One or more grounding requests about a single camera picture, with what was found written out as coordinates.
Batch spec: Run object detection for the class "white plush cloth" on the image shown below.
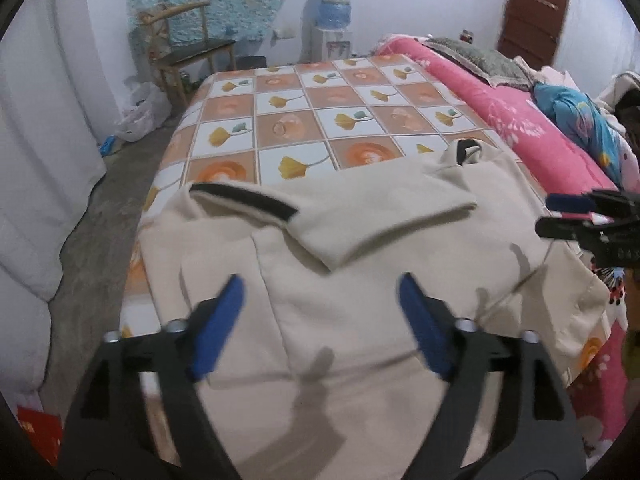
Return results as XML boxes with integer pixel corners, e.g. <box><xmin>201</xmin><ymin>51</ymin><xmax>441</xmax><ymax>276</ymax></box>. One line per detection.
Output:
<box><xmin>597</xmin><ymin>71</ymin><xmax>640</xmax><ymax>111</ymax></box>

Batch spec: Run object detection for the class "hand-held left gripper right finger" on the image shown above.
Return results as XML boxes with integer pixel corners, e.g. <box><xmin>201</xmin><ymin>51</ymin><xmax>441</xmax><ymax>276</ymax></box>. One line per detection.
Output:
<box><xmin>397</xmin><ymin>274</ymin><xmax>588</xmax><ymax>480</ymax></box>

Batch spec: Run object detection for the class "red paper bag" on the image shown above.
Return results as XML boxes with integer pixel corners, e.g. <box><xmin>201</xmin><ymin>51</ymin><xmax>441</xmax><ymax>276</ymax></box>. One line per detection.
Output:
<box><xmin>17</xmin><ymin>404</ymin><xmax>63</xmax><ymax>467</ymax></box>

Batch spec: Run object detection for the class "blue floral cloth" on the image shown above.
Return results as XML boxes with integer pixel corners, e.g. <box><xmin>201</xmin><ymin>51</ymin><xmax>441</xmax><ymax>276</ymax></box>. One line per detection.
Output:
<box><xmin>532</xmin><ymin>82</ymin><xmax>628</xmax><ymax>186</ymax></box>

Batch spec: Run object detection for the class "white plastic bag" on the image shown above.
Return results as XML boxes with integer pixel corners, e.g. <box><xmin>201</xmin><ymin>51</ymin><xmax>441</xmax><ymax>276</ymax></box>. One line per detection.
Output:
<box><xmin>115</xmin><ymin>82</ymin><xmax>171</xmax><ymax>143</ymax></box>

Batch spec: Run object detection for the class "brown wooden door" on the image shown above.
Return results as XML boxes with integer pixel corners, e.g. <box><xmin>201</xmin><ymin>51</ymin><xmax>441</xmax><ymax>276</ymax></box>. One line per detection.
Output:
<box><xmin>497</xmin><ymin>0</ymin><xmax>572</xmax><ymax>68</ymax></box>

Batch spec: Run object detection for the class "white curtain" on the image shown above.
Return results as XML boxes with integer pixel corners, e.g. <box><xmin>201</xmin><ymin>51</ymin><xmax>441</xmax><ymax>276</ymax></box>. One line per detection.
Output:
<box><xmin>0</xmin><ymin>0</ymin><xmax>108</xmax><ymax>411</ymax></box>

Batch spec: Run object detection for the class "pink floral blanket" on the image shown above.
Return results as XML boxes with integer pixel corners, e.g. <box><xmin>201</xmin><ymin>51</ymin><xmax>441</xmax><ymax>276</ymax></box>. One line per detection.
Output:
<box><xmin>375</xmin><ymin>35</ymin><xmax>640</xmax><ymax>456</ymax></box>

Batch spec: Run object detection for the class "cream jacket with black trim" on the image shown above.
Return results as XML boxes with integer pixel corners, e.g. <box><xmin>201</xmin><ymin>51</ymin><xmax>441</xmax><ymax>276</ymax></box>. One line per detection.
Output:
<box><xmin>137</xmin><ymin>139</ymin><xmax>613</xmax><ymax>480</ymax></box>

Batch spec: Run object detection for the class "white water dispenser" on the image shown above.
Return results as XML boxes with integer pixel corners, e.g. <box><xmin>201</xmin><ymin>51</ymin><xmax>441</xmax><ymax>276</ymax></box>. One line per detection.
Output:
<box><xmin>312</xmin><ymin>27</ymin><xmax>356</xmax><ymax>61</ymax></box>

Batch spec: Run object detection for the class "pale pink cloth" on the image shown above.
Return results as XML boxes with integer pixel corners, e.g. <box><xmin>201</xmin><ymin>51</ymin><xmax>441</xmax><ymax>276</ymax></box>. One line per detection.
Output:
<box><xmin>512</xmin><ymin>55</ymin><xmax>568</xmax><ymax>92</ymax></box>

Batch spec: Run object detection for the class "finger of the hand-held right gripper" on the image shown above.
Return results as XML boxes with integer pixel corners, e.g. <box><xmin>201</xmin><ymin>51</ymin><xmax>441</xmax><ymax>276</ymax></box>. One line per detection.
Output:
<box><xmin>535</xmin><ymin>215</ymin><xmax>608</xmax><ymax>243</ymax></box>
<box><xmin>545</xmin><ymin>193</ymin><xmax>601</xmax><ymax>214</ymax></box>

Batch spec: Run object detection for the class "wooden chair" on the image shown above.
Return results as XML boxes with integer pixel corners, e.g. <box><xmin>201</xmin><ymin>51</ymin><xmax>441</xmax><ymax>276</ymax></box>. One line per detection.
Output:
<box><xmin>140</xmin><ymin>1</ymin><xmax>238</xmax><ymax>106</ymax></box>

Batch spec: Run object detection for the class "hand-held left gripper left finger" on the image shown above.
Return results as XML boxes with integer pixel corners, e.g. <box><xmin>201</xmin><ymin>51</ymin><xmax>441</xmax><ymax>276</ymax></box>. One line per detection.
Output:
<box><xmin>57</xmin><ymin>275</ymin><xmax>246</xmax><ymax>480</ymax></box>

